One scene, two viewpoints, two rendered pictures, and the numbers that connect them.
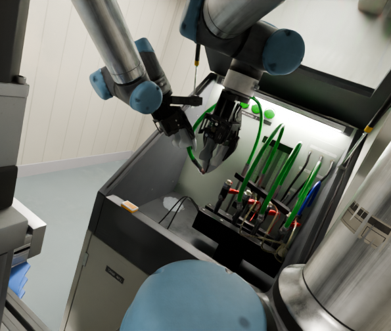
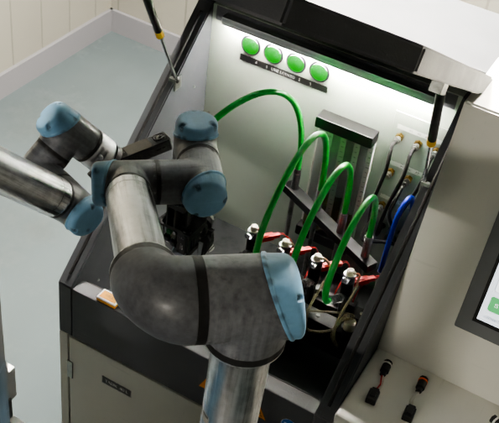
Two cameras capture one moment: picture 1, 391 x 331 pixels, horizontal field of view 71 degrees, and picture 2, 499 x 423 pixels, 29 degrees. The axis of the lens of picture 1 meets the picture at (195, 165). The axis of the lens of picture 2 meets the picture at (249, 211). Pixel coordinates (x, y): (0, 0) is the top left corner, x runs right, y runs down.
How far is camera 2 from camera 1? 1.29 m
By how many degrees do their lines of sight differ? 22
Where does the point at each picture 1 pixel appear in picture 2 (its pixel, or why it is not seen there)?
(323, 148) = (418, 128)
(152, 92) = (88, 215)
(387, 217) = (205, 412)
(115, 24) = (28, 186)
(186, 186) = not seen: hidden behind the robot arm
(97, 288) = (99, 404)
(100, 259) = (91, 368)
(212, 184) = (257, 194)
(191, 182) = not seen: hidden behind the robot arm
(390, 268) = not seen: outside the picture
